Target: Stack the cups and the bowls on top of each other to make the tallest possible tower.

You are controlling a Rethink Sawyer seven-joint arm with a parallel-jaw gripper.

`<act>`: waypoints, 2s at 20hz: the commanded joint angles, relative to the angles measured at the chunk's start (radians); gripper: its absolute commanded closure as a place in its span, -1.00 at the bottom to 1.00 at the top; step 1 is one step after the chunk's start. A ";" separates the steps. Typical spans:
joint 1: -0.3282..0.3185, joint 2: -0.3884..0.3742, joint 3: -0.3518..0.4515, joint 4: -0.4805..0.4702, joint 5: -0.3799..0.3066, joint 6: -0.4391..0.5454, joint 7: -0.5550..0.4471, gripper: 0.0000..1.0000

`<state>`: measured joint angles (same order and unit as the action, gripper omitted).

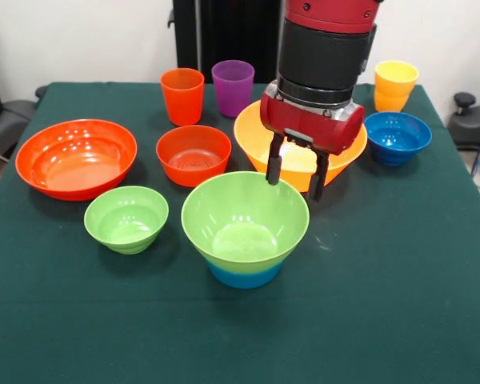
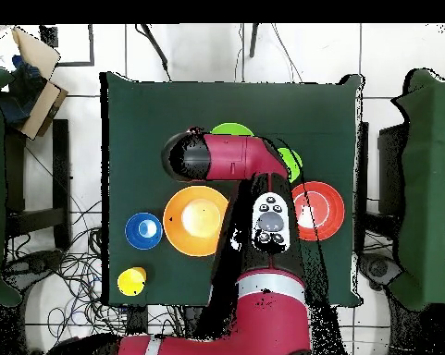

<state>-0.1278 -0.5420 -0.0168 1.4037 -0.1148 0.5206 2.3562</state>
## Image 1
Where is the large orange plastic bowl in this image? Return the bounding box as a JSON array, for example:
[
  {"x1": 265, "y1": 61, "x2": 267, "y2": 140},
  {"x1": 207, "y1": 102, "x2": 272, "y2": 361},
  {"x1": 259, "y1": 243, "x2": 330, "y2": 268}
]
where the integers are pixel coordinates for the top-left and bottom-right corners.
[{"x1": 233, "y1": 99, "x2": 369, "y2": 194}]

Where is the large red plastic bowl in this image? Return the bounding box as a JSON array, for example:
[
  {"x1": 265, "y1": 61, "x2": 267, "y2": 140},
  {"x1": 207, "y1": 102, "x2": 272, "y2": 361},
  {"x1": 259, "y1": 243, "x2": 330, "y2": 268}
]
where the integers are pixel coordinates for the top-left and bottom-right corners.
[{"x1": 14, "y1": 118, "x2": 138, "y2": 202}]

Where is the red plastic cup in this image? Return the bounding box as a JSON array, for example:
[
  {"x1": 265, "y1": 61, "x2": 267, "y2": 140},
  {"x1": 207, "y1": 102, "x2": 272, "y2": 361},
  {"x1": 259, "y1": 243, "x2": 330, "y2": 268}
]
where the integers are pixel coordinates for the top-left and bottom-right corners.
[{"x1": 160, "y1": 67, "x2": 206, "y2": 126}]

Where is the light blue plastic bowl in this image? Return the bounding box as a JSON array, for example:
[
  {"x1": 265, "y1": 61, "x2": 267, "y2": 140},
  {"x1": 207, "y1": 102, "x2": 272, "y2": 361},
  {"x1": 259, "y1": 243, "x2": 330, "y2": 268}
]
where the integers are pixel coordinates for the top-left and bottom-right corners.
[{"x1": 206, "y1": 258, "x2": 285, "y2": 290}]

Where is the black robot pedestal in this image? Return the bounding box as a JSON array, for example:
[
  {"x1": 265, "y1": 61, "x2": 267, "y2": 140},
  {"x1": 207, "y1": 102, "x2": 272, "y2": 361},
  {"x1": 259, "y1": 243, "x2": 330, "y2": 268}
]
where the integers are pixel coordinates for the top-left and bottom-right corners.
[{"x1": 167, "y1": 0, "x2": 289, "y2": 84}]

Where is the purple plastic cup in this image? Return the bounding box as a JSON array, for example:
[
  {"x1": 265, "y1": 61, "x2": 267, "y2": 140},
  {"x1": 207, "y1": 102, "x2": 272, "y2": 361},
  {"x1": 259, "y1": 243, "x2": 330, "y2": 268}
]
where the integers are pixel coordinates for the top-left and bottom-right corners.
[{"x1": 210, "y1": 59, "x2": 256, "y2": 119}]

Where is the dark blue plastic bowl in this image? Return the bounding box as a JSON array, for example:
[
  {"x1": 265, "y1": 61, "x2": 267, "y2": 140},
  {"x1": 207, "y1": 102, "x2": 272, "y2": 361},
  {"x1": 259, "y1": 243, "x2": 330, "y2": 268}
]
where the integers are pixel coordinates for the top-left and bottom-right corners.
[{"x1": 363, "y1": 111, "x2": 433, "y2": 167}]

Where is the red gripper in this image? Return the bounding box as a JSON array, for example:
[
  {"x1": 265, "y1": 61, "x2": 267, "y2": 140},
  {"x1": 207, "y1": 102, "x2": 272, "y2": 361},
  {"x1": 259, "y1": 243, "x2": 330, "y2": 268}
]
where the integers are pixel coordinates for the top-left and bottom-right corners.
[{"x1": 259, "y1": 78, "x2": 366, "y2": 202}]

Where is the yellow plastic cup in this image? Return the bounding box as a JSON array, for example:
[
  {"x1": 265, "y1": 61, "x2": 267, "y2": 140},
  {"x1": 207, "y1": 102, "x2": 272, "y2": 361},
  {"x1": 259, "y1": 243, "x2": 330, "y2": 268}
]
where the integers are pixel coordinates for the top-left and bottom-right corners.
[
  {"x1": 374, "y1": 59, "x2": 420, "y2": 98},
  {"x1": 374, "y1": 86, "x2": 413, "y2": 114}
]

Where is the small green plastic bowl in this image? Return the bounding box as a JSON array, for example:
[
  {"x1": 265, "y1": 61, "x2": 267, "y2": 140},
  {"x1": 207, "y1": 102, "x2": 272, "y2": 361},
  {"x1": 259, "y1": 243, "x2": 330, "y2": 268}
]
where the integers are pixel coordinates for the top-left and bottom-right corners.
[{"x1": 83, "y1": 185, "x2": 170, "y2": 255}]

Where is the large green plastic bowl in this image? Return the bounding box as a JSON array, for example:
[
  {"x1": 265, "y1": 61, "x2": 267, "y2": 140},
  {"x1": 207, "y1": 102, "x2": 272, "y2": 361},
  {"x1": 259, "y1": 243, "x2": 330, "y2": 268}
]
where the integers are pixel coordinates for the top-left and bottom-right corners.
[{"x1": 180, "y1": 170, "x2": 310, "y2": 275}]

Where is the black chair base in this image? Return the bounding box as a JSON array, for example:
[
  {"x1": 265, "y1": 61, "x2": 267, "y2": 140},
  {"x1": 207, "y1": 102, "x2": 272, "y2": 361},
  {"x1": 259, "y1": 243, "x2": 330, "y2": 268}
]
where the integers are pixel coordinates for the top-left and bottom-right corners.
[{"x1": 447, "y1": 91, "x2": 480, "y2": 151}]

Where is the small red plastic bowl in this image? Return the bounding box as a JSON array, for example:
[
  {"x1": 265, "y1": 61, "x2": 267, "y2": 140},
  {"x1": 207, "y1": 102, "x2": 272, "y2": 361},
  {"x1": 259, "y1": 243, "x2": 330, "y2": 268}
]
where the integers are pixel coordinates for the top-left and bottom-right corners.
[{"x1": 155, "y1": 124, "x2": 233, "y2": 188}]

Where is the dark green table cloth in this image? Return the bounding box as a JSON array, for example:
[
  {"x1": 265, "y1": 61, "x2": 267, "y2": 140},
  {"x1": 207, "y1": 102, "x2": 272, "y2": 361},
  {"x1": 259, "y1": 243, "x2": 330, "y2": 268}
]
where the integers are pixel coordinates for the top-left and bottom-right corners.
[{"x1": 0, "y1": 82, "x2": 480, "y2": 384}]

